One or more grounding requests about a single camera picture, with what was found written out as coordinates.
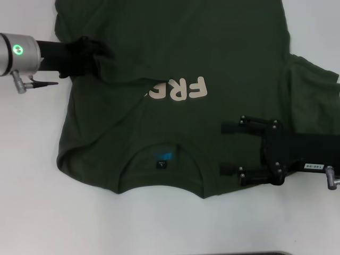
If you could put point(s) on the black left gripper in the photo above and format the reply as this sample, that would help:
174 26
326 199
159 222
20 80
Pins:
58 57

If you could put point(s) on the dark green FREE t-shirt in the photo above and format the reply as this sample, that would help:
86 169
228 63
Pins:
186 40

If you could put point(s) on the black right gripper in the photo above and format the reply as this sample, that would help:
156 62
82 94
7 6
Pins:
295 148

